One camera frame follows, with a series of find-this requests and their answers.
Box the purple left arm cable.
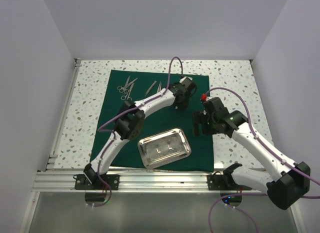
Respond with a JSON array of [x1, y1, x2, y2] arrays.
[[97, 56, 185, 208]]

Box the steel tweezers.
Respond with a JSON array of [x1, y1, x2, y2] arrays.
[[156, 82, 162, 93], [144, 80, 157, 96]]

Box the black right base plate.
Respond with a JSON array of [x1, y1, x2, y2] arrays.
[[206, 171, 252, 191]]

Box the stainless steel instrument tray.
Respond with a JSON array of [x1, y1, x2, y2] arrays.
[[137, 128, 192, 170]]

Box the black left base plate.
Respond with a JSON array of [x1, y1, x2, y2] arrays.
[[73, 174, 120, 191]]

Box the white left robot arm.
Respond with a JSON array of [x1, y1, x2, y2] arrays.
[[83, 76, 197, 190]]

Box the steel forceps with ring handles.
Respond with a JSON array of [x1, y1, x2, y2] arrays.
[[117, 78, 138, 92]]

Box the green surgical cloth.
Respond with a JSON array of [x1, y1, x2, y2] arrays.
[[97, 70, 214, 172]]

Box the steel scissors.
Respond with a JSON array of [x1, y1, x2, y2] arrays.
[[121, 83, 134, 101]]

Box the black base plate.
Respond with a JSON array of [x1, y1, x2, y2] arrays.
[[206, 171, 252, 191], [73, 174, 120, 191]]

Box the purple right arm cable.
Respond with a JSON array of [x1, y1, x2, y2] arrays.
[[201, 86, 320, 233]]

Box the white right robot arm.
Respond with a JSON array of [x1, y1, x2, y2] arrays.
[[192, 94, 311, 210]]

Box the aluminium front rail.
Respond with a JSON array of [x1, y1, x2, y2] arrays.
[[31, 167, 297, 194]]

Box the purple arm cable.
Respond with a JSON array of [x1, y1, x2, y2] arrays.
[[97, 56, 185, 208], [201, 86, 320, 233]]

